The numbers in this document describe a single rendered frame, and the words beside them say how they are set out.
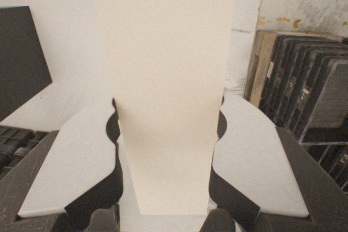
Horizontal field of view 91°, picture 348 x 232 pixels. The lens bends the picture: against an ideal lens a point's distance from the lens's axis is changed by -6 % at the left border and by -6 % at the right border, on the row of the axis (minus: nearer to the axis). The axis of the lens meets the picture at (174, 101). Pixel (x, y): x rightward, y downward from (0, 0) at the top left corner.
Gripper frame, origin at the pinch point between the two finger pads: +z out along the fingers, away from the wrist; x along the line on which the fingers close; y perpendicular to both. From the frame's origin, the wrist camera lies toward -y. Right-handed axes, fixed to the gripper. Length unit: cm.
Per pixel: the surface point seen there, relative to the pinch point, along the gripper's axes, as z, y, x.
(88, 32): 37.9, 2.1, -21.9
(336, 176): 54, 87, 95
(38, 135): 35, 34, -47
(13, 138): 32, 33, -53
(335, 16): 108, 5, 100
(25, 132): 36, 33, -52
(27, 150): 27, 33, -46
